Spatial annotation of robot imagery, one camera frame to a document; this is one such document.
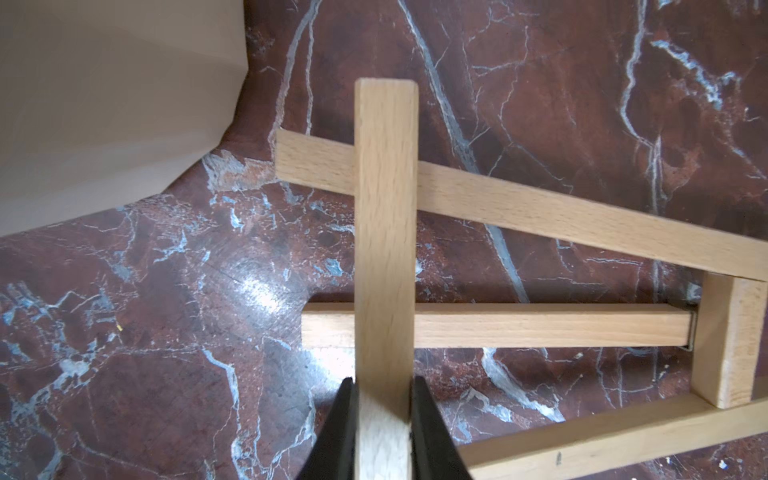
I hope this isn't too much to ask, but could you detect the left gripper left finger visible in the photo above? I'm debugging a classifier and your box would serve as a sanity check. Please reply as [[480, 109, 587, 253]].
[[297, 377, 358, 480]]

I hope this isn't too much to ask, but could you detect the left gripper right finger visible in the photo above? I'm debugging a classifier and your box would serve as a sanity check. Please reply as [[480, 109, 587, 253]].
[[411, 376, 472, 480]]

